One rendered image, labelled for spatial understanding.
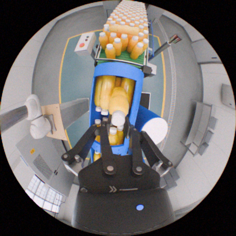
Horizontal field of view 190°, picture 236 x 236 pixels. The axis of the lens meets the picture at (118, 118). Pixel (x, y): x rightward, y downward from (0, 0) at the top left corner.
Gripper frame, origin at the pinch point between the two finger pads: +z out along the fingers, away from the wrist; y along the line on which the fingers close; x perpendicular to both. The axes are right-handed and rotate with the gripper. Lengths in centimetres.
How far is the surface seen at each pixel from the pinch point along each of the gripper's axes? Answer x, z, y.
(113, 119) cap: 0.6, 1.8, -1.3
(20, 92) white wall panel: 15, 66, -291
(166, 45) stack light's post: 63, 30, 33
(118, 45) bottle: 42, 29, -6
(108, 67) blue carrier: 18.4, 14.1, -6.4
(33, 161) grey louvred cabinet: -109, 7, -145
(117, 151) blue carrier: -22.4, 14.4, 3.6
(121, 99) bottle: 5.8, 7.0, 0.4
